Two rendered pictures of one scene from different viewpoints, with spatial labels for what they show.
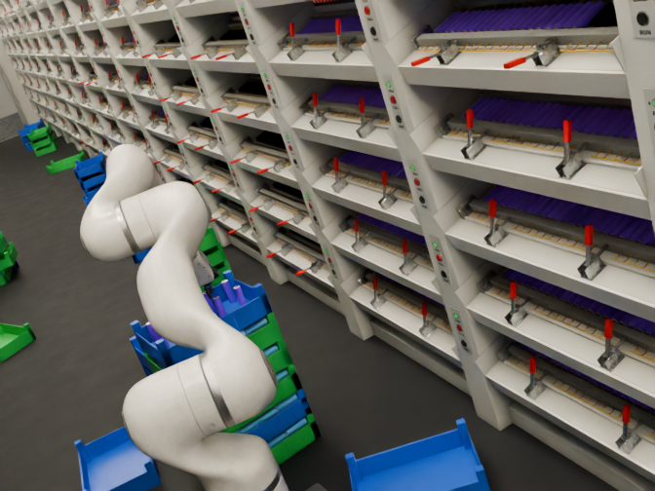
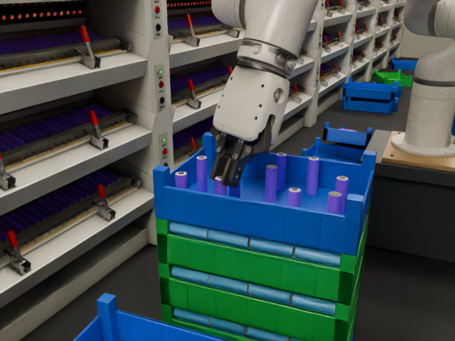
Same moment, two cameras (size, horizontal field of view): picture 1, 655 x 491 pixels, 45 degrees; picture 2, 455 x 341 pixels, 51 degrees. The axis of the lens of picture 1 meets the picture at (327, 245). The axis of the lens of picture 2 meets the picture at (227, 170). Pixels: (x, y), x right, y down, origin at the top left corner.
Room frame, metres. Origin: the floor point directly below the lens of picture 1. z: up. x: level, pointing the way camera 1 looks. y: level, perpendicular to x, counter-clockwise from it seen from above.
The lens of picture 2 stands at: (2.36, 0.83, 0.74)
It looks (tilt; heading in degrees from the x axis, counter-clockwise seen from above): 22 degrees down; 228
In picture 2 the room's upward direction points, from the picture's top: straight up
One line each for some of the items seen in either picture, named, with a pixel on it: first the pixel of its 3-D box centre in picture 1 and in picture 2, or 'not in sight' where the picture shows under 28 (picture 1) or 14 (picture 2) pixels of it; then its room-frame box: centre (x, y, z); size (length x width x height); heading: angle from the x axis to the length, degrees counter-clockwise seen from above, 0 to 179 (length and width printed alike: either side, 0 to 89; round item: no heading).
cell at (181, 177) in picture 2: (228, 290); (181, 191); (1.97, 0.29, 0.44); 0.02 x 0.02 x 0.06
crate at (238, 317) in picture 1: (201, 317); (269, 183); (1.86, 0.36, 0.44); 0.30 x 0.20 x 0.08; 117
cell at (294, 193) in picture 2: not in sight; (293, 209); (1.89, 0.44, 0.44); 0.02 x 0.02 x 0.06
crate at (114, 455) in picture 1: (116, 462); not in sight; (1.99, 0.78, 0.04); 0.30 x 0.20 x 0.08; 14
